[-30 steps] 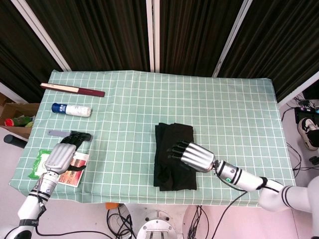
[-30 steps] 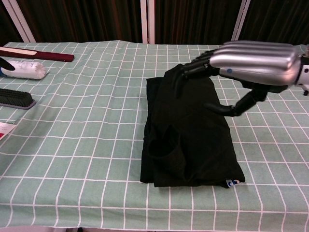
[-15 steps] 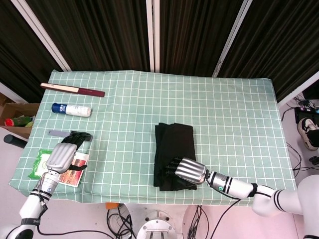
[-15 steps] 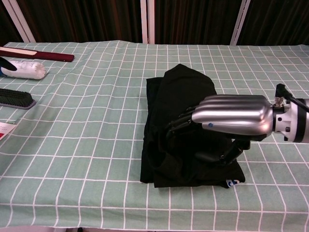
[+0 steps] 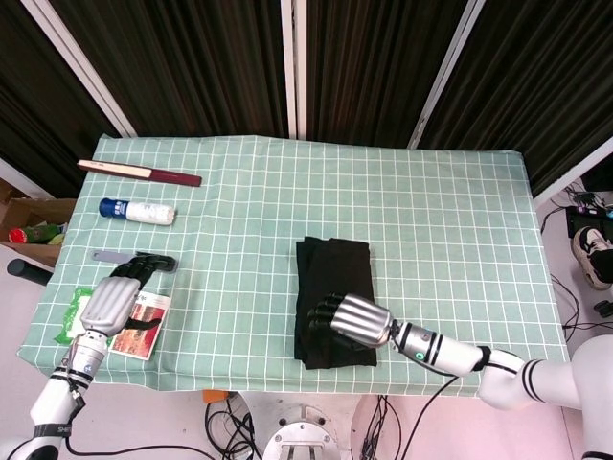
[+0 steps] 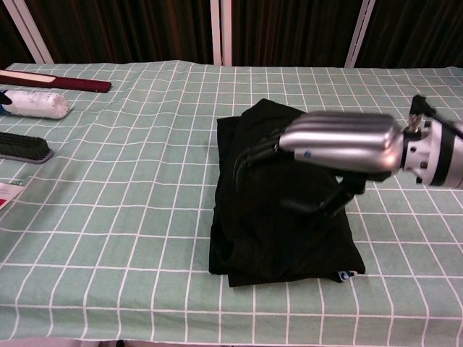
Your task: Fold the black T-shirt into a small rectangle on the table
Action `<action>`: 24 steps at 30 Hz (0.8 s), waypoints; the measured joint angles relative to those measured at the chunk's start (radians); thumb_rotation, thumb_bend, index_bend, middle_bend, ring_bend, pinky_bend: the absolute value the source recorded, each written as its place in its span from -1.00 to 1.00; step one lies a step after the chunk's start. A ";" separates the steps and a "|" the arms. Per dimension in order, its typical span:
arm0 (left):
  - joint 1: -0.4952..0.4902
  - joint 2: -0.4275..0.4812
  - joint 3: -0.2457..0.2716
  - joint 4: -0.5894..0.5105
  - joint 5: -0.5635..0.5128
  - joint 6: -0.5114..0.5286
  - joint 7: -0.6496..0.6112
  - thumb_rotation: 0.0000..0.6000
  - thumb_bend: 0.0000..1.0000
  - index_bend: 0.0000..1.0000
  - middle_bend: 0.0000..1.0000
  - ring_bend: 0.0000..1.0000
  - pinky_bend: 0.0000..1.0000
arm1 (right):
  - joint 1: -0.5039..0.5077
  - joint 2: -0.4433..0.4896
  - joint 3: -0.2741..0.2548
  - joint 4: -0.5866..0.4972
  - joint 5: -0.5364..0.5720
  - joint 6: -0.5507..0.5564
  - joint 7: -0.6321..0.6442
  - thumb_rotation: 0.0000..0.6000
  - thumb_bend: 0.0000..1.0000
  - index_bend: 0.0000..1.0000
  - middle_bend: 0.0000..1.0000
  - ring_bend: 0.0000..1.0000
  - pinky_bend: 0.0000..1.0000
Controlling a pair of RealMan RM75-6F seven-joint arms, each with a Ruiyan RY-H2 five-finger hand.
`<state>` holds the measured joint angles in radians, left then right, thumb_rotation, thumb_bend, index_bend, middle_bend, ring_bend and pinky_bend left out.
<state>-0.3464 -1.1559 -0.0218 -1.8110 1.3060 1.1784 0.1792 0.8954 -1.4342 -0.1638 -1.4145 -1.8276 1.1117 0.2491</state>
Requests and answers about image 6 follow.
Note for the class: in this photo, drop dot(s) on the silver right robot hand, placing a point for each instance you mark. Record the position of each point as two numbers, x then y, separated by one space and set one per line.
343 141

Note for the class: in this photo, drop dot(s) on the black T-shirt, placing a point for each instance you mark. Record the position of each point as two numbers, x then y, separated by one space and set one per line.
271 238

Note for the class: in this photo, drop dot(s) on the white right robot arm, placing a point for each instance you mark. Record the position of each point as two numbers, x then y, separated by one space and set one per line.
437 155

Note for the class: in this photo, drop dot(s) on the dark pleated curtain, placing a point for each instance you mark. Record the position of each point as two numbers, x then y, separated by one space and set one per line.
126 29
416 32
9 39
289 29

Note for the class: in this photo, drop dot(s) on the maroon and cream folding fan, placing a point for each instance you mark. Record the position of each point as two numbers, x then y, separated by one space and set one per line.
79 84

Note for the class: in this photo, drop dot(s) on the white bottle with blue cap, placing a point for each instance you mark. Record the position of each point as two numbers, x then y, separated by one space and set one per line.
36 103

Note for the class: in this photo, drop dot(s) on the red white snack packet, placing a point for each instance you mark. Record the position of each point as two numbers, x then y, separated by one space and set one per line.
9 195

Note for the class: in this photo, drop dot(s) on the white frame post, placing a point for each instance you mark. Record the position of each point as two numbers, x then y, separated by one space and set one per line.
43 50
358 36
216 32

